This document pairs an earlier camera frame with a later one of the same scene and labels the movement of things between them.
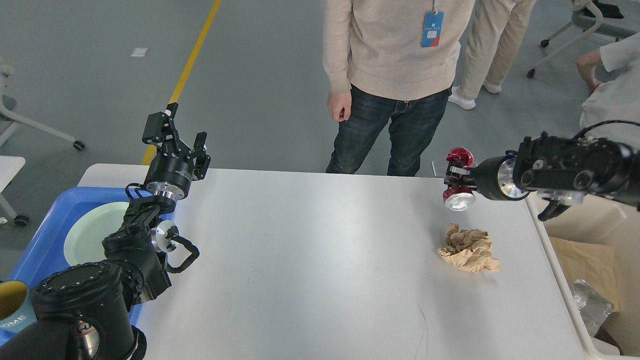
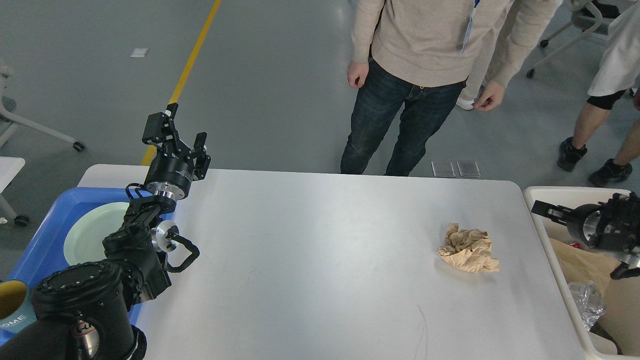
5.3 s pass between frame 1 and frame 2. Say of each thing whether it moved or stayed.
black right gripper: moved
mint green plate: stayed
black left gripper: stayed
